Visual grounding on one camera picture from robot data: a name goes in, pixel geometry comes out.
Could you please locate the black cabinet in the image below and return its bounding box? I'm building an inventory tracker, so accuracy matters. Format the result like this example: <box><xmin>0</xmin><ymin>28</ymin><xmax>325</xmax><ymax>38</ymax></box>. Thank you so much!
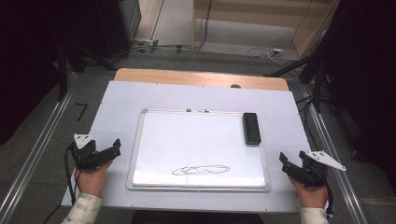
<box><xmin>92</xmin><ymin>0</ymin><xmax>143</xmax><ymax>60</ymax></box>

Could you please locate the aluminium floor rail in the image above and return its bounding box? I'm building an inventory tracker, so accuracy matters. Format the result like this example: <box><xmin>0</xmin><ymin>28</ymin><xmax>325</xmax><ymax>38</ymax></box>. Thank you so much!
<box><xmin>0</xmin><ymin>72</ymin><xmax>78</xmax><ymax>224</ymax></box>
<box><xmin>302</xmin><ymin>86</ymin><xmax>369</xmax><ymax>224</ymax></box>

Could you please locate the person's right hand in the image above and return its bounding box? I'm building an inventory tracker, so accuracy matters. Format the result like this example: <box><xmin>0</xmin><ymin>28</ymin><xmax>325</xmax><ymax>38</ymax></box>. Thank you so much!
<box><xmin>288</xmin><ymin>175</ymin><xmax>330</xmax><ymax>209</ymax></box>

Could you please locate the black metal stand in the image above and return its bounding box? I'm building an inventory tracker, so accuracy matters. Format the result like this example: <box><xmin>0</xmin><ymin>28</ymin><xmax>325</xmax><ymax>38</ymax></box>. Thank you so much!
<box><xmin>56</xmin><ymin>45</ymin><xmax>68</xmax><ymax>103</ymax></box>
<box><xmin>312</xmin><ymin>57</ymin><xmax>324</xmax><ymax>114</ymax></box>

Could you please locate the grey power strip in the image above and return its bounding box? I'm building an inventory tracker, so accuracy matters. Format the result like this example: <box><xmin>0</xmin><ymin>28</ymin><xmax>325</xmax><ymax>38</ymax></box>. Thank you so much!
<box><xmin>133</xmin><ymin>38</ymin><xmax>160</xmax><ymax>52</ymax></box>

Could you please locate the person's left hand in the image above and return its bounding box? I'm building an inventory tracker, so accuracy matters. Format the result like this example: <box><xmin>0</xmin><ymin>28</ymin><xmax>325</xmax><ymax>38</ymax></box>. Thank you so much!
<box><xmin>74</xmin><ymin>161</ymin><xmax>113</xmax><ymax>199</ymax></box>

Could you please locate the light wooden shelf unit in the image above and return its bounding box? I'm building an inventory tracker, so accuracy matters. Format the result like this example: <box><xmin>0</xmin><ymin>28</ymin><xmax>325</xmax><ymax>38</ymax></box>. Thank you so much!
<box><xmin>191</xmin><ymin>0</ymin><xmax>341</xmax><ymax>58</ymax></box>

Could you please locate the black whiteboard eraser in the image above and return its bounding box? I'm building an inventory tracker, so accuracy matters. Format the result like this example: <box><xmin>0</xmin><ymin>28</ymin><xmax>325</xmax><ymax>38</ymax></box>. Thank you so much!
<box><xmin>242</xmin><ymin>112</ymin><xmax>262</xmax><ymax>147</ymax></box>

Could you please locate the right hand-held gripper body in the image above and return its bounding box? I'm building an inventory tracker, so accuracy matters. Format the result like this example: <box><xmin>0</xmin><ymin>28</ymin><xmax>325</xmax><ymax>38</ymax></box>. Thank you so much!
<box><xmin>291</xmin><ymin>149</ymin><xmax>347</xmax><ymax>189</ymax></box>

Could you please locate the white floor cable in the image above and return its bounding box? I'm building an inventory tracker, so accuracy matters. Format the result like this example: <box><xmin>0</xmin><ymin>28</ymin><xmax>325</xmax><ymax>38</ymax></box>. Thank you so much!
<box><xmin>247</xmin><ymin>44</ymin><xmax>291</xmax><ymax>61</ymax></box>

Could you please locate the metal-framed whiteboard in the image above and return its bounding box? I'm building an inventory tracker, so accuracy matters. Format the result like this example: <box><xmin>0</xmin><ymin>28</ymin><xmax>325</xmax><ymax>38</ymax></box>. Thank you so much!
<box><xmin>126</xmin><ymin>108</ymin><xmax>271</xmax><ymax>192</ymax></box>

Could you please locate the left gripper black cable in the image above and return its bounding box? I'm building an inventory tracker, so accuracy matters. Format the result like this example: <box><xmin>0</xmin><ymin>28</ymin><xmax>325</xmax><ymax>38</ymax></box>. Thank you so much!
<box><xmin>64</xmin><ymin>145</ymin><xmax>78</xmax><ymax>206</ymax></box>

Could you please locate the white table cover sheet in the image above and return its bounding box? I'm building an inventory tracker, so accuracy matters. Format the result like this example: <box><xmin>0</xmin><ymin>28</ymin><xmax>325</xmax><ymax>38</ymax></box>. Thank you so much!
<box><xmin>61</xmin><ymin>80</ymin><xmax>332</xmax><ymax>216</ymax></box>

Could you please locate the black floor cable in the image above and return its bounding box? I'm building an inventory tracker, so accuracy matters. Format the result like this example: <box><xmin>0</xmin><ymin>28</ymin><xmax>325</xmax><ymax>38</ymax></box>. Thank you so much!
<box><xmin>108</xmin><ymin>0</ymin><xmax>214</xmax><ymax>58</ymax></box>

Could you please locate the wooden table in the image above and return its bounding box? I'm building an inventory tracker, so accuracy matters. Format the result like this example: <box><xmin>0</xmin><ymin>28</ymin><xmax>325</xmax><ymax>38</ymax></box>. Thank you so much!
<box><xmin>113</xmin><ymin>67</ymin><xmax>290</xmax><ymax>92</ymax></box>

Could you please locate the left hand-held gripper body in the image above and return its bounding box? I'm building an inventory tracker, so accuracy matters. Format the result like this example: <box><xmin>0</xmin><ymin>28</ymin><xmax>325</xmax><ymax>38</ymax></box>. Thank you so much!
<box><xmin>70</xmin><ymin>133</ymin><xmax>110</xmax><ymax>173</ymax></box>

